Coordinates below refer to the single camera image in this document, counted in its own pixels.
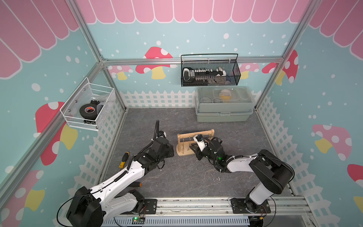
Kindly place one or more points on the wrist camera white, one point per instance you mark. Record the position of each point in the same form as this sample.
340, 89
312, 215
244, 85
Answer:
161, 134
200, 141

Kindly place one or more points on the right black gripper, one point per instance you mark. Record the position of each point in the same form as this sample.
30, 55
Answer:
198, 152

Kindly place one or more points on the black tape roll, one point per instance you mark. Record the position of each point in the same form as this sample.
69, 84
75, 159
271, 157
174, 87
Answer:
89, 111

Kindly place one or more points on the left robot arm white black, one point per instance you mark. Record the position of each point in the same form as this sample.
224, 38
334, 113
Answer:
91, 207

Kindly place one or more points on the white black device in basket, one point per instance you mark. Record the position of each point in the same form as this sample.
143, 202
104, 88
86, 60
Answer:
190, 75

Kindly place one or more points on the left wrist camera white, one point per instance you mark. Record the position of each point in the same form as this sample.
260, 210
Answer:
161, 134

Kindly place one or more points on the yellow black screwdriver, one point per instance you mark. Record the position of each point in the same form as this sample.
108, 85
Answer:
124, 160

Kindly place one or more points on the green circuit board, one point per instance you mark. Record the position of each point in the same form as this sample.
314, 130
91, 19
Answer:
138, 220

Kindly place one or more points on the black wire mesh basket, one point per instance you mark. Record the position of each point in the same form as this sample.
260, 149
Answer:
227, 62

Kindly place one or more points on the wooden jewelry display stand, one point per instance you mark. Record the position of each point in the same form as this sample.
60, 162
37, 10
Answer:
185, 140

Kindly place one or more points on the yellow item in box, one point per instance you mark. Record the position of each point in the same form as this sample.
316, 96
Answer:
225, 95

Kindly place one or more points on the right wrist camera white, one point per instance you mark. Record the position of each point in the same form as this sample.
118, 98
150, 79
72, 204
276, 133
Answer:
200, 141

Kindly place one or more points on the white wire basket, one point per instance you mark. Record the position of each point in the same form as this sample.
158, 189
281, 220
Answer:
88, 93

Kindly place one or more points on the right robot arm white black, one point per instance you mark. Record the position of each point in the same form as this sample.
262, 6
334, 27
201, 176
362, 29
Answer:
272, 173

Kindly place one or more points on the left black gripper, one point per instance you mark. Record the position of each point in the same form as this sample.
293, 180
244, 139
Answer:
169, 147

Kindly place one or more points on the green plastic storage box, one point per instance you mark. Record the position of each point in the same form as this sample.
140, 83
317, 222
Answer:
211, 109

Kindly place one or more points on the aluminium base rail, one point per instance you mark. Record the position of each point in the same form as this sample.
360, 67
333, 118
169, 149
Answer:
217, 212

